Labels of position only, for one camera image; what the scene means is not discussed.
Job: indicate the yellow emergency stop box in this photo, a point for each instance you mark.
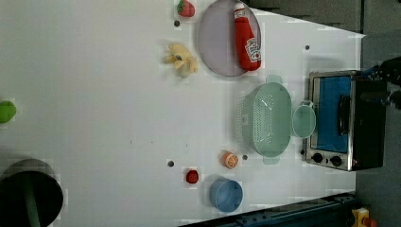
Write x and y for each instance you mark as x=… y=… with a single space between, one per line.
x=362 y=218

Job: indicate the blue plastic bowl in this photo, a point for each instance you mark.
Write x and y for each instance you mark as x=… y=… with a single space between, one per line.
x=226 y=195

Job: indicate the silver toaster oven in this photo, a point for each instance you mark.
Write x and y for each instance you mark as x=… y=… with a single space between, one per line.
x=350 y=121

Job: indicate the red plush ketchup bottle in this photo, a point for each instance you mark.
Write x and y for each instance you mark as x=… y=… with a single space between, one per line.
x=247 y=48

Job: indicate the green plastic cup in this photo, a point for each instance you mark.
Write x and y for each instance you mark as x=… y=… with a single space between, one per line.
x=304 y=120

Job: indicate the green plastic strainer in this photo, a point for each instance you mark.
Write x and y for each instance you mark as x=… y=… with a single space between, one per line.
x=264 y=120

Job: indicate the toy orange half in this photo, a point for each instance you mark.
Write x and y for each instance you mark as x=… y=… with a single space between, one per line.
x=229 y=159

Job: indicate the green toy object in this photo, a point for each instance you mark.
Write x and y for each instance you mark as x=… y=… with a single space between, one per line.
x=7 y=111

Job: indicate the grey round plate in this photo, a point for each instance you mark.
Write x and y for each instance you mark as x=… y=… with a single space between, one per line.
x=216 y=37

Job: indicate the small red toy fruit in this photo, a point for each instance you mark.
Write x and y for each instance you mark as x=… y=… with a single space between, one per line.
x=192 y=176

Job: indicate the toy peeled banana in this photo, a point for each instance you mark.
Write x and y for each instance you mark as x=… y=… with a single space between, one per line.
x=184 y=62

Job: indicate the toy strawberry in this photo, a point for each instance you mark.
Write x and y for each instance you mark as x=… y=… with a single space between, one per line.
x=186 y=9

